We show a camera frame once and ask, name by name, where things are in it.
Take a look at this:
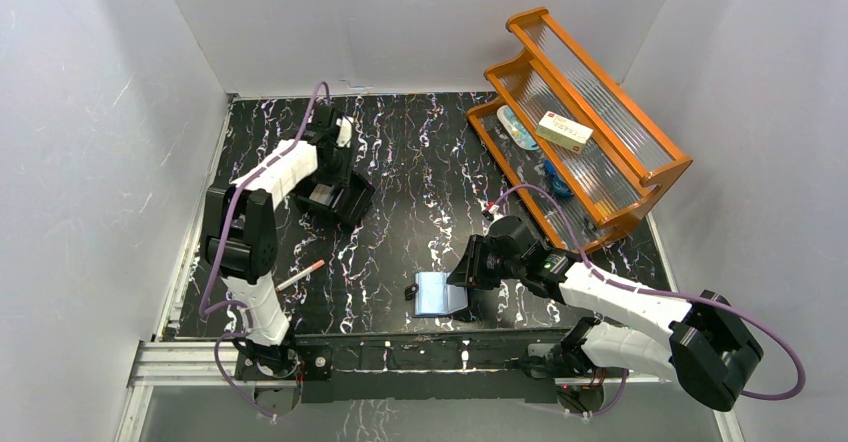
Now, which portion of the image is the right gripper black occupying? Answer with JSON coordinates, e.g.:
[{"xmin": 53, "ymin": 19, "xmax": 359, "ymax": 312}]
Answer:
[{"xmin": 446, "ymin": 234, "xmax": 525, "ymax": 290}]

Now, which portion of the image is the black box of cards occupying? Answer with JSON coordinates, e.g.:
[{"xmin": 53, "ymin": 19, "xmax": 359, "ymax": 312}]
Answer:
[{"xmin": 290, "ymin": 172, "xmax": 375, "ymax": 230}]

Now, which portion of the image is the black card holder wallet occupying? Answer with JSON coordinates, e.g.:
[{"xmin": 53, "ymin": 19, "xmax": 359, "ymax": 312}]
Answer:
[{"xmin": 404, "ymin": 272, "xmax": 469, "ymax": 318}]

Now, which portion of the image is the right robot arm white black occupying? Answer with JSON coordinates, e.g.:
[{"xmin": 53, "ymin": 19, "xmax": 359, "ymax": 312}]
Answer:
[{"xmin": 446, "ymin": 216, "xmax": 764, "ymax": 412}]

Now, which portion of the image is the blue small object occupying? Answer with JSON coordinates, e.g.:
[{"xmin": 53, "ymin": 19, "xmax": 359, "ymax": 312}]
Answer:
[{"xmin": 543, "ymin": 160, "xmax": 573, "ymax": 199}]

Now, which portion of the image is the pink pen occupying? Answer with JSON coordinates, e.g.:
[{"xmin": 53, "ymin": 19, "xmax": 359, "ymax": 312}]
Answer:
[{"xmin": 275, "ymin": 259, "xmax": 325, "ymax": 292}]

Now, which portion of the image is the orange wooden shelf rack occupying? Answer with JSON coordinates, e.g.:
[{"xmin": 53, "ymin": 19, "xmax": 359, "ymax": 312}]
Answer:
[{"xmin": 467, "ymin": 7, "xmax": 692, "ymax": 252}]

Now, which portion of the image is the white blue oval package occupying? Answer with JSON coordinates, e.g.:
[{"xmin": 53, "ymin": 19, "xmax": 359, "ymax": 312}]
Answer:
[{"xmin": 496, "ymin": 105, "xmax": 539, "ymax": 151}]

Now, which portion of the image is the cream cardboard box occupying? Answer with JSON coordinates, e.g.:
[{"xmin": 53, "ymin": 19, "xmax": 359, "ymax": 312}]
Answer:
[{"xmin": 535, "ymin": 111, "xmax": 593, "ymax": 154}]

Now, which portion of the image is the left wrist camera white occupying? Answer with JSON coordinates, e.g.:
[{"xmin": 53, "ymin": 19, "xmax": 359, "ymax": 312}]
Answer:
[{"xmin": 336, "ymin": 116, "xmax": 353, "ymax": 148}]

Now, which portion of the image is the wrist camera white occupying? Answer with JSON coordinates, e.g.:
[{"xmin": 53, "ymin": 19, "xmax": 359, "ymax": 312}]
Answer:
[
  {"xmin": 482, "ymin": 203, "xmax": 507, "ymax": 223},
  {"xmin": 336, "ymin": 116, "xmax": 353, "ymax": 148}
]

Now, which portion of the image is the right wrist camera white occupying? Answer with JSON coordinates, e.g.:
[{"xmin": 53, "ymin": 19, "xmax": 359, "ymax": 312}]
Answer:
[{"xmin": 482, "ymin": 203, "xmax": 507, "ymax": 223}]

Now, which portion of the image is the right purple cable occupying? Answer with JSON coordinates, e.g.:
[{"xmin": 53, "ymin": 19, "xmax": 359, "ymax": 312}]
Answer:
[{"xmin": 486, "ymin": 185, "xmax": 808, "ymax": 403}]

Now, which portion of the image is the black aluminium base frame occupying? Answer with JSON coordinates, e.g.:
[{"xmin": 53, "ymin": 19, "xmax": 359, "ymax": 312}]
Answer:
[{"xmin": 129, "ymin": 329, "xmax": 730, "ymax": 407}]

